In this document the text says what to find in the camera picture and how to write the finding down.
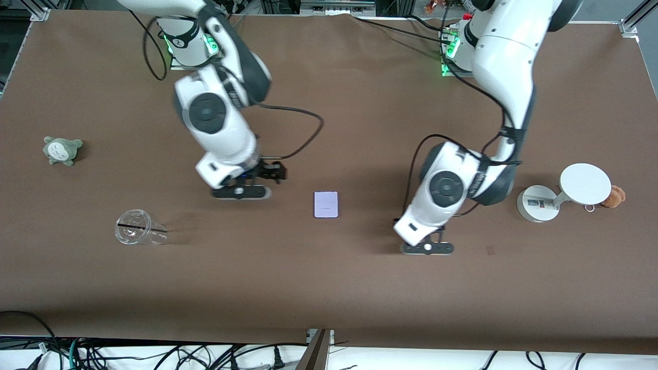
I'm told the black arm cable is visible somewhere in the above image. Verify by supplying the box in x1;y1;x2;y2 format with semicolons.
129;9;325;160
406;0;523;216

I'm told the clear plastic cup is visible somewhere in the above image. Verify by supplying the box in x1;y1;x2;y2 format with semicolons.
114;209;169;246

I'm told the grey totoro plush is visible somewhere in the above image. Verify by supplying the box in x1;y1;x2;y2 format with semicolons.
43;136;84;167

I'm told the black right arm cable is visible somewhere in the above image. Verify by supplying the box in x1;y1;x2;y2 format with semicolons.
129;9;325;160

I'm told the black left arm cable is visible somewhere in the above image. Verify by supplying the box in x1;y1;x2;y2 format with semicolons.
406;0;523;216

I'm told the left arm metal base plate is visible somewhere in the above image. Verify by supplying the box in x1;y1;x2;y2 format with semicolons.
441;28;476;78

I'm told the brown teddy plush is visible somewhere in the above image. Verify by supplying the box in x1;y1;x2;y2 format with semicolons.
600;186;626;209

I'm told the brown table cover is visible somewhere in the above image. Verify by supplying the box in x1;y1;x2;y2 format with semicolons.
0;9;658;355

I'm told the aluminium profile beam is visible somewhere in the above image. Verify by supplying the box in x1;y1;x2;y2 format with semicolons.
295;329;335;370

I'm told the aluminium frame corner bracket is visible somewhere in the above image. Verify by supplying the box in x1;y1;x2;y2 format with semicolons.
619;0;658;38

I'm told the lavender folding phone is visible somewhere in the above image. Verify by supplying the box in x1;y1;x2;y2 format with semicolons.
314;191;339;219

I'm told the white round desk stand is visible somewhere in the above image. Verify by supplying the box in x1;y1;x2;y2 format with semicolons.
517;163;612;223

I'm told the thick black looped cable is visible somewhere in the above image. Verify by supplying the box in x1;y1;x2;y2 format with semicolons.
0;310;58;355

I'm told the black cable on cloth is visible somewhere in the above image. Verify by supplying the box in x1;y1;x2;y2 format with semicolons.
355;14;454;45

